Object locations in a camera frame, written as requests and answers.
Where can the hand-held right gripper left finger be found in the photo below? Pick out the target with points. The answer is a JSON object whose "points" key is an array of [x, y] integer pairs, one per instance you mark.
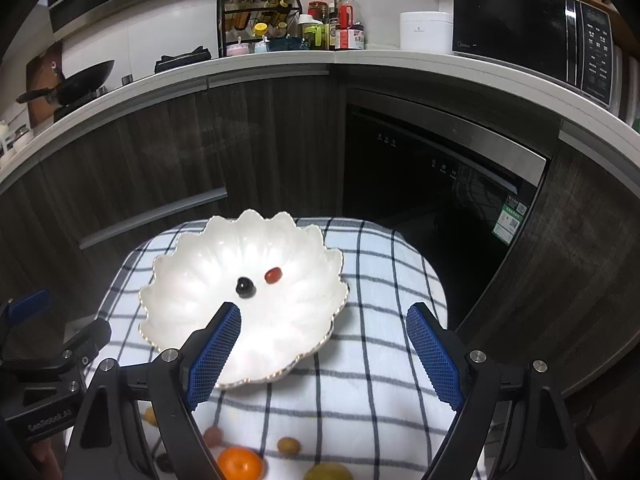
{"points": [[215, 355]]}

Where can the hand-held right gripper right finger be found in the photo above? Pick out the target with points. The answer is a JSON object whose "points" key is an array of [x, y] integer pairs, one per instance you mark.
{"points": [[432, 355]]}

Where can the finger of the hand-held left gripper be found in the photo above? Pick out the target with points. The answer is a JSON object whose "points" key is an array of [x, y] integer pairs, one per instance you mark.
{"points": [[30, 306], [92, 335]]}

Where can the white scalloped bowl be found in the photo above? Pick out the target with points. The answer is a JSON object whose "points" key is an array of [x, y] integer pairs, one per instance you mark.
{"points": [[200, 285]]}

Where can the red cherry tomato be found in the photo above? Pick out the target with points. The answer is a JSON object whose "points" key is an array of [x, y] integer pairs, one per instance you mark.
{"points": [[273, 274], [214, 436]]}

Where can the large orange mandarin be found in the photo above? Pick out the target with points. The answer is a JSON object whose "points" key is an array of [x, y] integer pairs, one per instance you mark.
{"points": [[241, 465]]}

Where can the green jujube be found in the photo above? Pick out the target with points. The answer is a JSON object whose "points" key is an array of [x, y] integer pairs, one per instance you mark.
{"points": [[327, 473]]}

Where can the checked white cloth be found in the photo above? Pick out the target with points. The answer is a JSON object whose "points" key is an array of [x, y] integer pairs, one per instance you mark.
{"points": [[380, 310]]}

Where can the brown longan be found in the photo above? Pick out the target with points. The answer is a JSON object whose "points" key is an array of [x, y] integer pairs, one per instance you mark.
{"points": [[289, 444], [150, 416]]}

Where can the black built-in dishwasher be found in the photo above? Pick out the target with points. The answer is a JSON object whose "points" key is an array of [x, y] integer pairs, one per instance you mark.
{"points": [[425, 195]]}

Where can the dark wood cabinet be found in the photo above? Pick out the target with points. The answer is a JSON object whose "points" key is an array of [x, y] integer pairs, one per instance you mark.
{"points": [[175, 160], [575, 260]]}

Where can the black wok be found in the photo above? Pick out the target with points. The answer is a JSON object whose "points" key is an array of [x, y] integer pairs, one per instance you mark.
{"points": [[82, 80]]}

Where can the brown cutting board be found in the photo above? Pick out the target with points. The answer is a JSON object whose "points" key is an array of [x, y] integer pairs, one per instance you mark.
{"points": [[42, 67]]}

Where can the dark folded cloth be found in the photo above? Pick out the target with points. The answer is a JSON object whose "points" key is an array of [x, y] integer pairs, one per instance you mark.
{"points": [[182, 60]]}

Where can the pink small container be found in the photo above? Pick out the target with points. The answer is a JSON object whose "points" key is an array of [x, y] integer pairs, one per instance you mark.
{"points": [[237, 49]]}

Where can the blue flat box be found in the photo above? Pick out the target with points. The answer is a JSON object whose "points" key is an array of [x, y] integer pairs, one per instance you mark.
{"points": [[282, 44]]}

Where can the white rice cooker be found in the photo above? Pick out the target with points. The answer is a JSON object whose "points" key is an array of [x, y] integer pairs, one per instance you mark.
{"points": [[425, 32]]}

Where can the black microwave oven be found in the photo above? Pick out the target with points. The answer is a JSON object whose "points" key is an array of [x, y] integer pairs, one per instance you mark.
{"points": [[515, 25]]}

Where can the red liquid bottle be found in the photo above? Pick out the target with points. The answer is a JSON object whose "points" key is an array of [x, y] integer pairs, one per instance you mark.
{"points": [[351, 22]]}

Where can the dark sauce bottle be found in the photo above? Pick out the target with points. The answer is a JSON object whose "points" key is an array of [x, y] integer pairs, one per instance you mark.
{"points": [[333, 27]]}

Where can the red lid jar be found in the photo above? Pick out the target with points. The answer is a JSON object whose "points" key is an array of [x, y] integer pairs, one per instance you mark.
{"points": [[317, 10]]}

